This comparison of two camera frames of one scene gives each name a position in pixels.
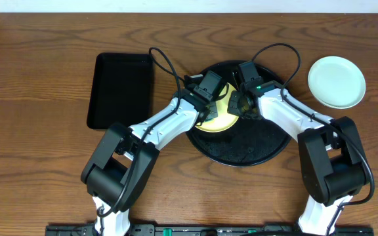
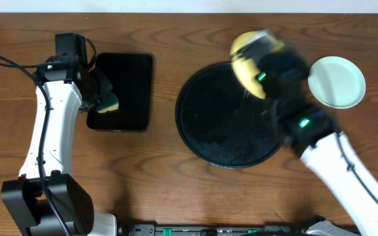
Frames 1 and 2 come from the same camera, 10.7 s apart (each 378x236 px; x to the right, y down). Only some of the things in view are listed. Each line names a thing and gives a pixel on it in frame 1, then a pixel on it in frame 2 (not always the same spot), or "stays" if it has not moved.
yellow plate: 224,120 to 247,50
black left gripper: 210,111 to 98,90
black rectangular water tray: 121,90 stays
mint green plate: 336,82 stays
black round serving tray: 247,143 stays
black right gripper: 235,96 to 302,62
